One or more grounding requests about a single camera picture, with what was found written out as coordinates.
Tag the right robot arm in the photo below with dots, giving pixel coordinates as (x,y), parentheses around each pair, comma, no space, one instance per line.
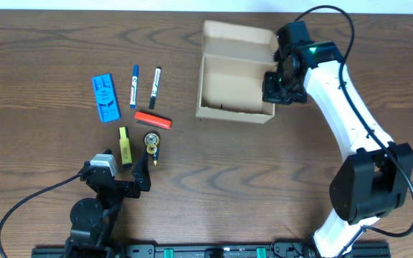
(374,178)

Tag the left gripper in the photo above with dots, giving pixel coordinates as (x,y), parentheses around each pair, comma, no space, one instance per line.
(133,190)

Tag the blue plastic whiteboard eraser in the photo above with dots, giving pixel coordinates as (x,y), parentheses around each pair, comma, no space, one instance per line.
(106,98)

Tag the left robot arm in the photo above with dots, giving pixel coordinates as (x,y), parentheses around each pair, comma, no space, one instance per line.
(94,219)

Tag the yellow highlighter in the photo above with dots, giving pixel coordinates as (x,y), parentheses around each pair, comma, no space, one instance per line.
(125,150)

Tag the correction tape dispenser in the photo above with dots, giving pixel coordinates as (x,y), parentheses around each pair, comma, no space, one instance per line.
(152,140)

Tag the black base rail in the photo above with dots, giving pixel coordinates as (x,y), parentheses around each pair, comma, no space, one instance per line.
(276,249)

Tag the blue whiteboard marker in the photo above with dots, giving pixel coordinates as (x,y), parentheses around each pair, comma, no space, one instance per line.
(134,87)

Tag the cardboard box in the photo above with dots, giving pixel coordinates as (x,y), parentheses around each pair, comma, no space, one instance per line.
(234,61)

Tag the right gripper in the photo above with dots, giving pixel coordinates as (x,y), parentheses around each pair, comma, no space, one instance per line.
(270,94)

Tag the black whiteboard marker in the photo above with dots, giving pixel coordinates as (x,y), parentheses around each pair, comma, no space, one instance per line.
(154,90)

